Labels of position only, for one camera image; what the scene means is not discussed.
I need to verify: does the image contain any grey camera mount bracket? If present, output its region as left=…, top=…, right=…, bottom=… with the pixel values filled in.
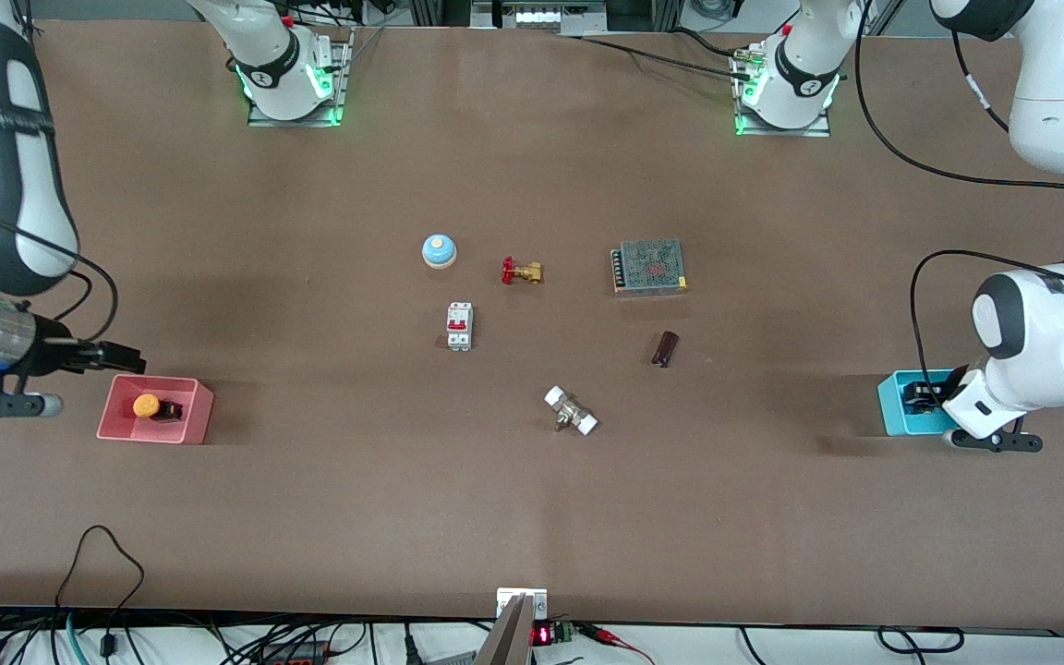
left=475, top=587, right=549, bottom=665

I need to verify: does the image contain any yellow push button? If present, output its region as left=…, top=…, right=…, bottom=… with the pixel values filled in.
left=132, top=394, right=184, bottom=424

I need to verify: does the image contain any metal fitting with white caps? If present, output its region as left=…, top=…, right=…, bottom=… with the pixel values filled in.
left=543, top=385, right=599, bottom=437

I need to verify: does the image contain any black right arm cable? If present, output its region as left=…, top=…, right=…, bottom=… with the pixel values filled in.
left=0, top=198, right=119, bottom=345

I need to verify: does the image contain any black cable to arm base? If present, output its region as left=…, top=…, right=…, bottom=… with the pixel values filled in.
left=578, top=28, right=755, bottom=84

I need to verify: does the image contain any metal mesh power supply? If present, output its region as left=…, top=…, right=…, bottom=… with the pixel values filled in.
left=611, top=238, right=688, bottom=296

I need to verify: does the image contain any black looped cable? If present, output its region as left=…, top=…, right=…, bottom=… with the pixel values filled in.
left=54, top=525, right=145, bottom=659

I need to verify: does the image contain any white circuit breaker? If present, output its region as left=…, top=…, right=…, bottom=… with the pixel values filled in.
left=445, top=302, right=475, bottom=352

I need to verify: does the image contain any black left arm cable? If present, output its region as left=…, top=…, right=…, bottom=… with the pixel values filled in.
left=853, top=0, right=1064, bottom=400

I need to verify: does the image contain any black coiled cable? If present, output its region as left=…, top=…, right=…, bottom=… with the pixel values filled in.
left=877, top=625, right=966, bottom=656

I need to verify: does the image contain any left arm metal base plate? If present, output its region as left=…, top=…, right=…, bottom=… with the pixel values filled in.
left=733, top=46, right=833, bottom=139

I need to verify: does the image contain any pink plastic box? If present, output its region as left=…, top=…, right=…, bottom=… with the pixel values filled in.
left=96, top=374, right=215, bottom=446

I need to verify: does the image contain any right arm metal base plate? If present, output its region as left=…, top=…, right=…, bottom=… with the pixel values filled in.
left=248, top=28, right=350, bottom=127

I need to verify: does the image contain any cyan plastic box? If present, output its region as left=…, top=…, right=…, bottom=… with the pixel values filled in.
left=877, top=369, right=960, bottom=437

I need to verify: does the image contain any red clip lead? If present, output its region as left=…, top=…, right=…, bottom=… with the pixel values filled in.
left=586, top=625, right=655, bottom=665

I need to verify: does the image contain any aluminium frame with white connector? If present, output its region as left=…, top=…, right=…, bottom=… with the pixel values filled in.
left=470, top=0, right=609, bottom=36

